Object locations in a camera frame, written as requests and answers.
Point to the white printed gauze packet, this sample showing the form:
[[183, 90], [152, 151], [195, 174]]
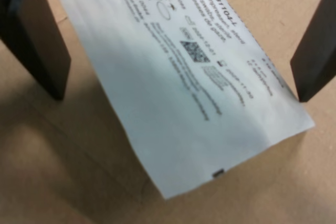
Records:
[[170, 90]]

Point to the brown cardboard sheet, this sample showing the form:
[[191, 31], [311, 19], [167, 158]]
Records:
[[262, 182]]

